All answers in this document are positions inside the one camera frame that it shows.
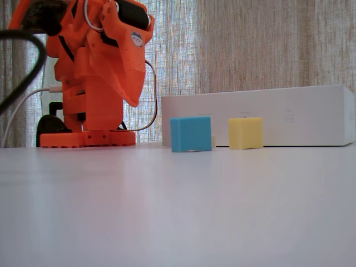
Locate orange gripper body black servo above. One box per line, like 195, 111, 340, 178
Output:
68, 0, 151, 48

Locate orange gripper finger with sticker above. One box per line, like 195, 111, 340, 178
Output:
101, 2, 156, 108

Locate plain orange gripper finger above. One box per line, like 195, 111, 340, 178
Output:
73, 46, 132, 106

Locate blue cuboid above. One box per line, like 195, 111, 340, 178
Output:
169, 115, 213, 153

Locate yellow cuboid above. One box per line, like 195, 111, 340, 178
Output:
228, 116, 264, 151

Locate white cardboard bin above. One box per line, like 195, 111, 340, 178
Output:
161, 84, 356, 148

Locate black table clamp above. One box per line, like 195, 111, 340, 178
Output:
36, 101, 73, 148

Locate white USB cable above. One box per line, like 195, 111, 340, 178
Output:
1, 85, 63, 149

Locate wrist camera in orange mount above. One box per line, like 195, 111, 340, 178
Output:
7, 0, 71, 37

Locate orange robot base plate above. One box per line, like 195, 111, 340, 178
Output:
39, 130, 137, 149

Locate black camera cable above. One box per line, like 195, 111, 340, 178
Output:
0, 28, 47, 112

